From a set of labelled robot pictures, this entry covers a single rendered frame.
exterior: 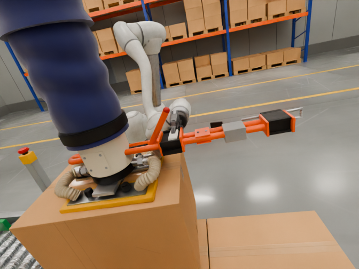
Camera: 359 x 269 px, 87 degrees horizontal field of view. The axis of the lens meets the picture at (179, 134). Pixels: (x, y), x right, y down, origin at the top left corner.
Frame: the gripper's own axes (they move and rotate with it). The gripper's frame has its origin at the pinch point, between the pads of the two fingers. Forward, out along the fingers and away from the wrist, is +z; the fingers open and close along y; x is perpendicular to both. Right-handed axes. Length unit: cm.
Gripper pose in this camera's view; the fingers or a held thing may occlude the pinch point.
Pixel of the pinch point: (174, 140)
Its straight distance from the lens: 67.6
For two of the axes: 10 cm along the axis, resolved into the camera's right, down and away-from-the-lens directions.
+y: 1.9, 8.8, 4.3
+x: -9.8, 1.4, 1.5
